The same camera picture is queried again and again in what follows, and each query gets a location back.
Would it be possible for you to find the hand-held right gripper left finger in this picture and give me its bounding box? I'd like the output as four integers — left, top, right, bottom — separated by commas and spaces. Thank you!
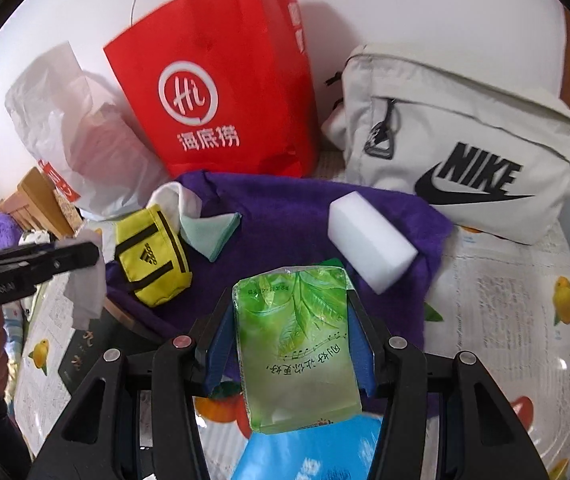
28, 287, 238, 480

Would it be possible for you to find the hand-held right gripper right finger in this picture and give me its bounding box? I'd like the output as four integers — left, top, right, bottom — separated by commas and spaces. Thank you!
347, 287, 550, 480

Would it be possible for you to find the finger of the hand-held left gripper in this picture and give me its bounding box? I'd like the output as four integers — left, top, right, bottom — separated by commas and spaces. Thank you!
12, 242, 101, 283
0, 241, 66, 263

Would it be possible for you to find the white tissue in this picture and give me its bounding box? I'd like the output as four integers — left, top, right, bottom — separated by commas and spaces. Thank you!
65, 230, 107, 330

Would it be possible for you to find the clear plastic bag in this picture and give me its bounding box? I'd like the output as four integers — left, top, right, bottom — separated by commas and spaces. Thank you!
231, 258, 363, 433

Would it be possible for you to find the yellow small pouch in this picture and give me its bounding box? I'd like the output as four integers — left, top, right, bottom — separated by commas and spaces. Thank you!
114, 205, 193, 308

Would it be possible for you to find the dark green box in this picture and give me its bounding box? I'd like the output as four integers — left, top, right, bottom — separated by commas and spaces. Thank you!
59, 305, 171, 396

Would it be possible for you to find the blue tissue pack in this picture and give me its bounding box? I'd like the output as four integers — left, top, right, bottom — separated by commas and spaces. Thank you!
235, 412, 385, 480

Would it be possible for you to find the white sponge block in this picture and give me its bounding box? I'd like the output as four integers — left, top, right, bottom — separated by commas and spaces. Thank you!
328, 194, 418, 293

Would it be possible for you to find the white cloth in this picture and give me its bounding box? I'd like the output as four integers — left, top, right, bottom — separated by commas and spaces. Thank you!
151, 182, 203, 231

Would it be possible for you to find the purple plush toy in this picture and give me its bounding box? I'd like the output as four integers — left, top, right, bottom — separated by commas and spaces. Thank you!
0, 212, 21, 251

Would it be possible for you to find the brown patterned box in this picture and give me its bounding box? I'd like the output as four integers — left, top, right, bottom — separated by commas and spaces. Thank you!
58, 192, 83, 225

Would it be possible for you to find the white plastic bag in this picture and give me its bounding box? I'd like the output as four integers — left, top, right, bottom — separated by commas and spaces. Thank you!
4, 42, 166, 218

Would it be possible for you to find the purple towel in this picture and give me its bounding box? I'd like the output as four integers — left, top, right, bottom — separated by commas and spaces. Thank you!
105, 170, 454, 418

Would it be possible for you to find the fruit print tablecloth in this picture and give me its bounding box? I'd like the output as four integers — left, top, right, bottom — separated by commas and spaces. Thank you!
12, 150, 570, 480

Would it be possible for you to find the red paper bag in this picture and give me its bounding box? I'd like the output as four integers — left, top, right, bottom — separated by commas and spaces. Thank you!
104, 0, 321, 178

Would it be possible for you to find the grey waist bag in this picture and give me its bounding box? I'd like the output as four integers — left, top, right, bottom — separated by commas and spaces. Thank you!
321, 44, 570, 246

